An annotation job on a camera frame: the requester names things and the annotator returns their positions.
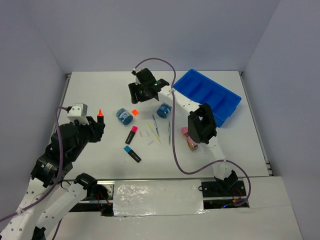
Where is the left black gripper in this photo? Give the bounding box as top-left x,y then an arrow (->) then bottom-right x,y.
69,115 -> 106,161

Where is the orange tip black highlighter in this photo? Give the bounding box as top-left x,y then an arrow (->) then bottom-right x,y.
97,109 -> 104,124

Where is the orange highlighter cap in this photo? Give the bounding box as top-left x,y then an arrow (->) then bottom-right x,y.
131,109 -> 139,116

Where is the blue cap black highlighter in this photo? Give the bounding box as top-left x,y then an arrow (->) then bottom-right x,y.
124,145 -> 142,163

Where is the pink cap black highlighter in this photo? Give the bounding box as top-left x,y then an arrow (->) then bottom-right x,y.
125,126 -> 138,145

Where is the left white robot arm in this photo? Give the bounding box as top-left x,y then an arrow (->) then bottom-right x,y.
0,114 -> 109,240

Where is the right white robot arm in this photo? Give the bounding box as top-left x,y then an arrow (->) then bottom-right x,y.
128,68 -> 225,165

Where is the left blue jar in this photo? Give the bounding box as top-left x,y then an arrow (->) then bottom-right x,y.
116,108 -> 133,126

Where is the blue jar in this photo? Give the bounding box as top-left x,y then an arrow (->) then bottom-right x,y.
116,108 -> 133,126
156,102 -> 172,119

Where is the right blue jar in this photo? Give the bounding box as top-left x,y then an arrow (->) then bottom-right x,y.
156,102 -> 172,119

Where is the yellow thin pen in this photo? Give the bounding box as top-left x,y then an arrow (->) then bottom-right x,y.
147,123 -> 162,144

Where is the blue thin pen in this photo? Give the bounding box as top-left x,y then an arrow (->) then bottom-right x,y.
152,114 -> 160,138

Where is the green thin pen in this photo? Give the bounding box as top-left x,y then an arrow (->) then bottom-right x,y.
168,120 -> 172,146

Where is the blue compartment tray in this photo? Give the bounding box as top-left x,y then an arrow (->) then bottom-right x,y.
173,69 -> 242,128

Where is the pink cap glue tube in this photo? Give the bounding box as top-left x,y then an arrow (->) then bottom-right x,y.
181,127 -> 198,151

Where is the silver foil plate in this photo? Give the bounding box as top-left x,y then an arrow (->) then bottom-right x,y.
113,179 -> 205,217

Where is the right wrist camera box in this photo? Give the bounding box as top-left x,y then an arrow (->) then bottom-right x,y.
131,68 -> 141,85

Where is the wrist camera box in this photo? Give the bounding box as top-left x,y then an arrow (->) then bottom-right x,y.
67,103 -> 89,125
131,68 -> 141,85

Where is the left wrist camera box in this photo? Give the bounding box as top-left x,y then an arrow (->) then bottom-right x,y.
67,103 -> 89,125

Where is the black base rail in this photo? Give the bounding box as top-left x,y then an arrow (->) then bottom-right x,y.
71,179 -> 249,217

